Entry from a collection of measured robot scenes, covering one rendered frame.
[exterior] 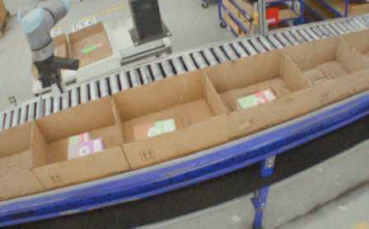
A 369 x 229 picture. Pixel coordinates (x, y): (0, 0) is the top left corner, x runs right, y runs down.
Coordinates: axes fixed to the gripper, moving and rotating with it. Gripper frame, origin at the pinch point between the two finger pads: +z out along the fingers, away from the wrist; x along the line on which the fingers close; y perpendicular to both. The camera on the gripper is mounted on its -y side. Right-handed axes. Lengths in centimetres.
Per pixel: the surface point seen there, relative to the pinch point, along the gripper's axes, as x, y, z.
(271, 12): -68, -125, 28
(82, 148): 6.2, 1.4, 23.4
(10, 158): -9, 46, 31
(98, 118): -9.7, -7.7, 24.1
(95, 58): -85, -8, 40
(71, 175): 18.8, 8.2, 23.5
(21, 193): 18.1, 35.9, 27.4
